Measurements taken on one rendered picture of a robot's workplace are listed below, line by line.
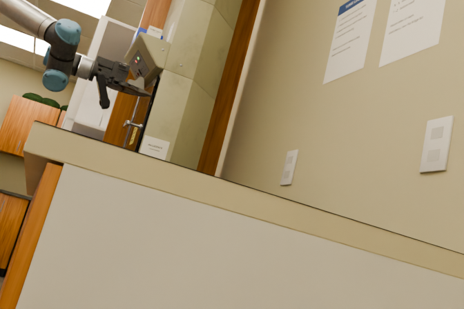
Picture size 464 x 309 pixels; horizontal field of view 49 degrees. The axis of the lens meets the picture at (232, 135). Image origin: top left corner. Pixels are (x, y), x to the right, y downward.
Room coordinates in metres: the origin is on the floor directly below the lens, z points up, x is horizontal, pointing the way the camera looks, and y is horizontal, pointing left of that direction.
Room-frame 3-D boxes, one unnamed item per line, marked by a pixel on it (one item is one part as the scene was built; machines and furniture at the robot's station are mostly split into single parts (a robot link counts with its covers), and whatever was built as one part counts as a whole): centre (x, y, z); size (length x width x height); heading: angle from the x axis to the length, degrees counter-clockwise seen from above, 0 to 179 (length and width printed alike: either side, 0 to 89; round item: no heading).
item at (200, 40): (1.88, 0.22, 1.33); 0.32 x 0.25 x 0.77; 19
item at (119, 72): (1.67, 0.46, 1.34); 0.12 x 0.08 x 0.09; 109
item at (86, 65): (1.65, 0.53, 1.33); 0.08 x 0.05 x 0.08; 19
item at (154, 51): (1.82, 0.39, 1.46); 0.32 x 0.11 x 0.10; 19
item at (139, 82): (1.69, 0.35, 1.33); 0.09 x 0.03 x 0.06; 109
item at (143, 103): (1.83, 0.35, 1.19); 0.30 x 0.01 x 0.40; 19
